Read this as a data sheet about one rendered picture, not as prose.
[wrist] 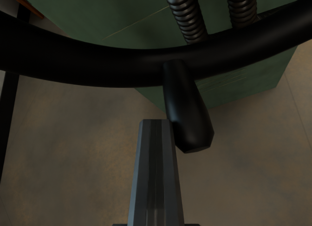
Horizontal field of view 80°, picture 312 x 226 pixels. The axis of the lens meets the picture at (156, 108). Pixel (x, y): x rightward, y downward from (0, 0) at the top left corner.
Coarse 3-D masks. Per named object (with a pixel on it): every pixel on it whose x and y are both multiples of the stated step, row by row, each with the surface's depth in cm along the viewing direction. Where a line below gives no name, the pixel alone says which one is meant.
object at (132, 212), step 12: (144, 120) 10; (144, 132) 9; (144, 144) 9; (144, 156) 8; (144, 168) 7; (132, 180) 7; (144, 180) 7; (132, 192) 7; (144, 192) 7; (132, 204) 6; (144, 204) 6; (132, 216) 6; (144, 216) 6
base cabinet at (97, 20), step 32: (32, 0) 25; (64, 0) 26; (96, 0) 27; (128, 0) 28; (160, 0) 29; (224, 0) 31; (256, 0) 32; (288, 0) 34; (96, 32) 32; (128, 32) 33; (160, 32) 35; (256, 64) 53; (160, 96) 60; (224, 96) 72
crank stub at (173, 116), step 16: (176, 64) 12; (176, 80) 11; (192, 80) 11; (176, 96) 11; (192, 96) 11; (176, 112) 10; (192, 112) 10; (176, 128) 10; (192, 128) 10; (208, 128) 10; (176, 144) 10; (192, 144) 10; (208, 144) 10
